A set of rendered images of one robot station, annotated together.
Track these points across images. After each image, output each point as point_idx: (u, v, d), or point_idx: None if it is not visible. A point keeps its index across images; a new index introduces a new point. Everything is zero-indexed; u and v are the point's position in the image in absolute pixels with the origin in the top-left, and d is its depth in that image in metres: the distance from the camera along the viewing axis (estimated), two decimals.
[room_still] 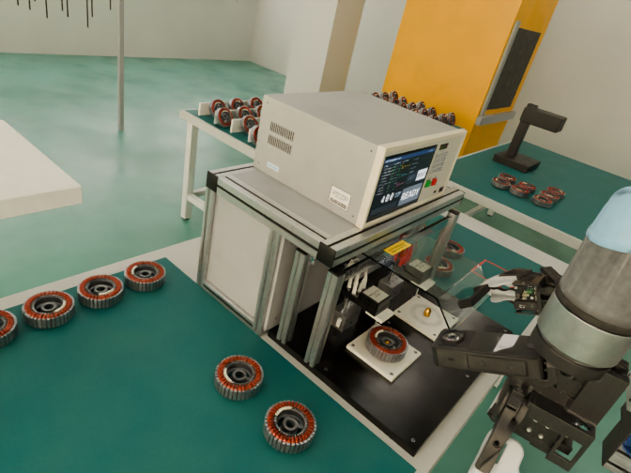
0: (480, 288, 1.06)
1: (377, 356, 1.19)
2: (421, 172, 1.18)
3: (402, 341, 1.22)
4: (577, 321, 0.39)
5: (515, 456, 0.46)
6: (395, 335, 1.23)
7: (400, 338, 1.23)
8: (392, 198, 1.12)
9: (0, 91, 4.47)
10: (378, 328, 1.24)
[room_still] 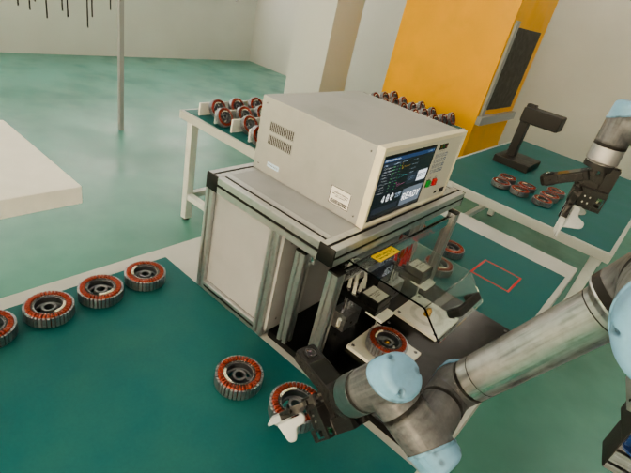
0: (470, 297, 1.02)
1: (377, 356, 1.19)
2: (421, 172, 1.18)
3: (402, 341, 1.22)
4: (344, 390, 0.74)
5: (299, 421, 0.85)
6: (395, 335, 1.23)
7: (400, 338, 1.23)
8: (392, 198, 1.12)
9: (0, 91, 4.47)
10: (378, 328, 1.24)
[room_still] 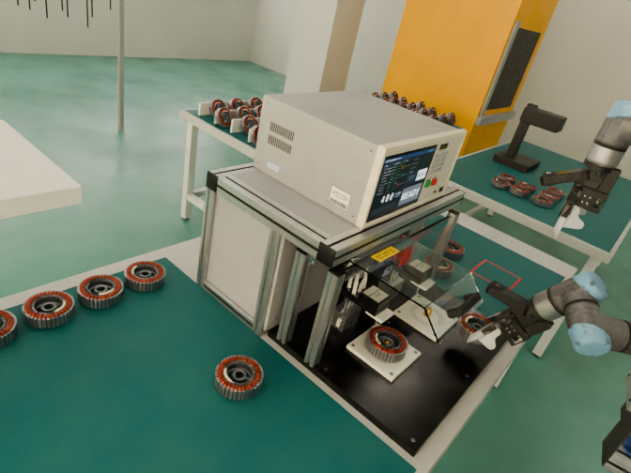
0: (470, 297, 1.02)
1: (391, 359, 1.18)
2: (421, 172, 1.18)
3: (396, 333, 1.24)
4: (548, 302, 1.11)
5: (496, 334, 1.21)
6: (387, 331, 1.24)
7: (392, 331, 1.24)
8: (392, 198, 1.12)
9: (0, 91, 4.47)
10: (373, 333, 1.22)
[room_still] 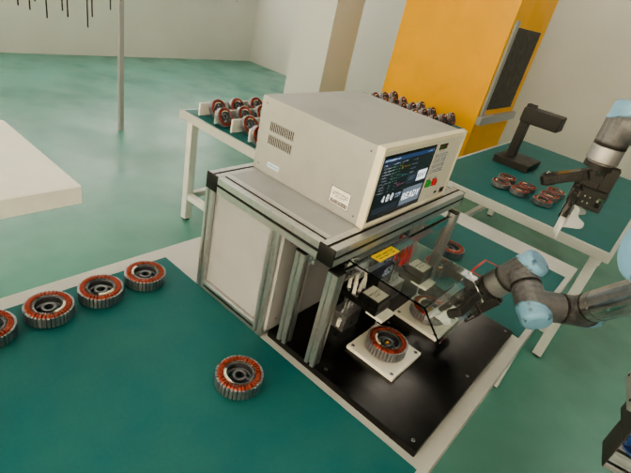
0: (470, 297, 1.02)
1: (391, 359, 1.18)
2: (421, 172, 1.18)
3: (396, 333, 1.24)
4: (496, 280, 1.19)
5: None
6: (387, 331, 1.24)
7: (392, 331, 1.24)
8: (392, 198, 1.12)
9: (0, 91, 4.47)
10: (373, 333, 1.22)
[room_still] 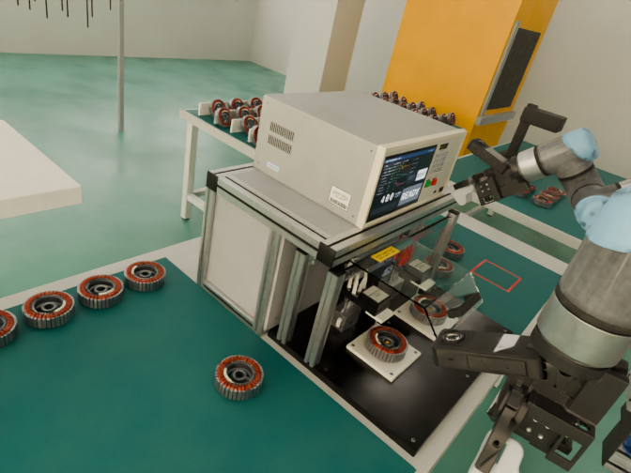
0: (470, 297, 1.02)
1: (391, 359, 1.18)
2: (421, 172, 1.18)
3: (396, 333, 1.24)
4: (577, 321, 0.39)
5: (515, 456, 0.46)
6: (387, 331, 1.24)
7: (392, 331, 1.24)
8: (392, 198, 1.12)
9: (0, 91, 4.47)
10: (373, 333, 1.22)
